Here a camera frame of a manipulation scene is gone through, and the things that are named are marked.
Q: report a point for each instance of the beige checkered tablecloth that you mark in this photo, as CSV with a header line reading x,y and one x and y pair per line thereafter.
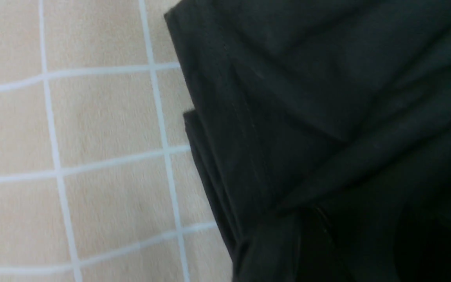
x,y
97,183

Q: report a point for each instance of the dark gray long-sleeve shirt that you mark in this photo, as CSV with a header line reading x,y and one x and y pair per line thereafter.
x,y
321,131

